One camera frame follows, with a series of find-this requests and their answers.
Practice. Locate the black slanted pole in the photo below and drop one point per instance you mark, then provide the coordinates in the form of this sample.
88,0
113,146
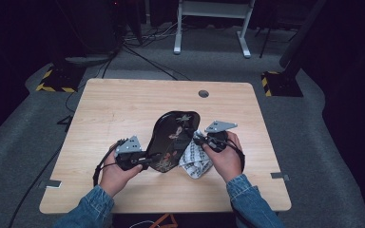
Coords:
301,34

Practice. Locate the person's left hand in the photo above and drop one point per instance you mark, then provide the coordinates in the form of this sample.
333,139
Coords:
117,179

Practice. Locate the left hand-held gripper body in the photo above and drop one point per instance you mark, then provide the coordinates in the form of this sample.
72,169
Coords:
130,152

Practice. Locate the grey tape strip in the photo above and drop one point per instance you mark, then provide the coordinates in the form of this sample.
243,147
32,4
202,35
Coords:
279,176

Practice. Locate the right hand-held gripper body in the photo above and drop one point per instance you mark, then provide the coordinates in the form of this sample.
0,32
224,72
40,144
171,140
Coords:
217,136

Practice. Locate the black table foot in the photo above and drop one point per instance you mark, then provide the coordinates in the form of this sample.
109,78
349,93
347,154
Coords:
66,122

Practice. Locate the white desk frame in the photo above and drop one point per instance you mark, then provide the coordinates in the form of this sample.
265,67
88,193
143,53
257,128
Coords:
214,9

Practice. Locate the white checkered cloth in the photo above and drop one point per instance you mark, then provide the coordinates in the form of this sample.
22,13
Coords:
195,161

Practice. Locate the black tripod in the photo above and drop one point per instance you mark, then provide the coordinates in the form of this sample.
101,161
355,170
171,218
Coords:
267,38

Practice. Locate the dark equipment stand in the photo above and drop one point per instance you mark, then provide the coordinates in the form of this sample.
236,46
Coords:
88,31

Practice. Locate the yellow black striped base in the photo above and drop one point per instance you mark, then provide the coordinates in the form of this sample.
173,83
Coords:
282,84
60,79

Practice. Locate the person's right hand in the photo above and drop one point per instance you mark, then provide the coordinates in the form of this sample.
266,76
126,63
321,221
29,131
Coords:
226,161

